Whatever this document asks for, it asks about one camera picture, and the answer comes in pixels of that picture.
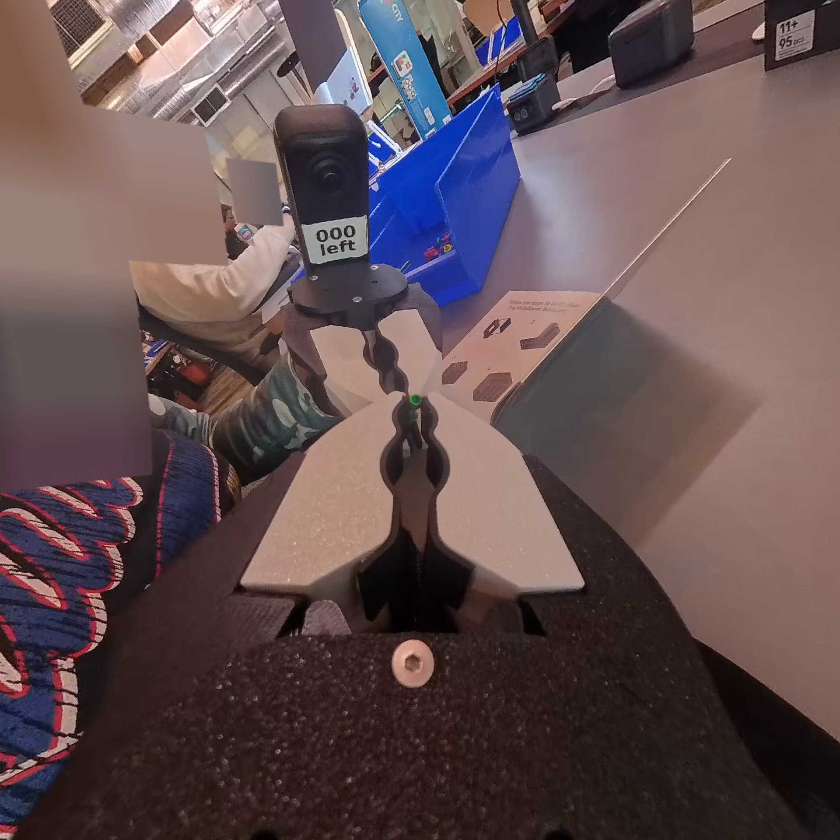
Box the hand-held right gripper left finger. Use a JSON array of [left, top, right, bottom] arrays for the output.
[[241, 394, 418, 618]]

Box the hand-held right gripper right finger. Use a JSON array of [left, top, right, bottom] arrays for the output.
[[423, 394, 585, 618]]

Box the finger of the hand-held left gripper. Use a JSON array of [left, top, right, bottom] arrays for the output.
[[378, 310, 445, 397], [309, 325, 392, 417]]

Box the white instruction booklet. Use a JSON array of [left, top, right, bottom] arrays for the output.
[[437, 158, 735, 425]]

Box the blue plastic bin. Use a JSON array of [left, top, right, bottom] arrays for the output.
[[296, 84, 522, 308]]

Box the black glossy cardboard box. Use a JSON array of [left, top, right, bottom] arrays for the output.
[[764, 0, 840, 72]]

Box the person's left forearm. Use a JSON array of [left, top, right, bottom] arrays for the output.
[[147, 360, 345, 484]]

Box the grey desk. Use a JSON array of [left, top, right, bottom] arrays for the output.
[[394, 0, 840, 742]]

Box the blue printed carton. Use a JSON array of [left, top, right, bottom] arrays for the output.
[[356, 0, 455, 140]]

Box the dark charger block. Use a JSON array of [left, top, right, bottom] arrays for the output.
[[504, 71, 561, 136]]

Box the person's dark clothing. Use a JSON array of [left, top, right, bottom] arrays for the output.
[[0, 431, 246, 821]]

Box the white cable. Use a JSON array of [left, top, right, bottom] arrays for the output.
[[558, 77, 613, 103]]

